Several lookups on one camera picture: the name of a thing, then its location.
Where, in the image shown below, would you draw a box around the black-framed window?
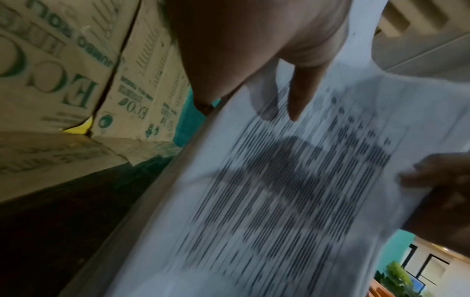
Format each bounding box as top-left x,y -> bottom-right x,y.
400,243 -> 453,292

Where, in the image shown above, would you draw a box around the green potted plant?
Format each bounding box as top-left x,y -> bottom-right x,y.
375,260 -> 417,297

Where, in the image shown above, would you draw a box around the narrow green-printed cardboard box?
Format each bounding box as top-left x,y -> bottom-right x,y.
90,0 -> 192,143

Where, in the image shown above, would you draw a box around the person's left hand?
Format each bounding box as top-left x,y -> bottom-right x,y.
162,0 -> 353,122

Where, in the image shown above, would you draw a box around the orange wooden furniture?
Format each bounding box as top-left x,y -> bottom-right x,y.
369,276 -> 388,297

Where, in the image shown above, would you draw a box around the yellow object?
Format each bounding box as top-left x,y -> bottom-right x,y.
63,116 -> 93,136

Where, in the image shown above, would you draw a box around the flat green-printed cardboard box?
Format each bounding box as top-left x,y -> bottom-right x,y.
0,130 -> 181,204

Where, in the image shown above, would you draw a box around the printed white paper sheets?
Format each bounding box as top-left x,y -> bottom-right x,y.
106,0 -> 470,297

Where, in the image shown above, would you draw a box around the person's right hand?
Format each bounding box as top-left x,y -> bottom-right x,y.
398,152 -> 470,250

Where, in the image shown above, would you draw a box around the large green-printed cardboard box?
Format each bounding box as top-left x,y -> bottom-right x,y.
0,0 -> 142,132

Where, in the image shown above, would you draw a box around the white slatted frame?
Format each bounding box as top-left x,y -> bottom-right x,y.
371,0 -> 470,77

